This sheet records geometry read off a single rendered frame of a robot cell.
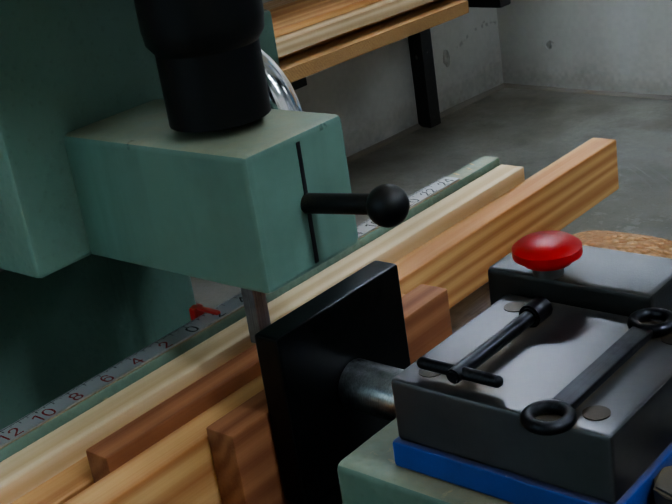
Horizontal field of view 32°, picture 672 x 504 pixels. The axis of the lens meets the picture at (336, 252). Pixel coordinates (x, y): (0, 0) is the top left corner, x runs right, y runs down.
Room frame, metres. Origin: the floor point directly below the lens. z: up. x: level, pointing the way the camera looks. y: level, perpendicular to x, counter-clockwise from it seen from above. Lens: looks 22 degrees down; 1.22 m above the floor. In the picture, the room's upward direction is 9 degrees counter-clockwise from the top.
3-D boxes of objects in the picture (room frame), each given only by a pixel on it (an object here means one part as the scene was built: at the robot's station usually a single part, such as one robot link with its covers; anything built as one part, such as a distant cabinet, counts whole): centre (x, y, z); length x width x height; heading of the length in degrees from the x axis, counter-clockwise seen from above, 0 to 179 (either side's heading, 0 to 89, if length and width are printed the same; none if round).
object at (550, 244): (0.46, -0.09, 1.02); 0.03 x 0.03 x 0.01
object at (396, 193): (0.51, -0.01, 1.04); 0.06 x 0.02 x 0.02; 47
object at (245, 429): (0.52, 0.01, 0.93); 0.17 x 0.02 x 0.05; 137
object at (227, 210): (0.58, 0.06, 1.03); 0.14 x 0.07 x 0.09; 47
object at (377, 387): (0.48, -0.01, 0.95); 0.09 x 0.07 x 0.09; 137
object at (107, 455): (0.53, 0.05, 0.93); 0.20 x 0.02 x 0.06; 137
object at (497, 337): (0.41, -0.06, 1.01); 0.07 x 0.04 x 0.01; 137
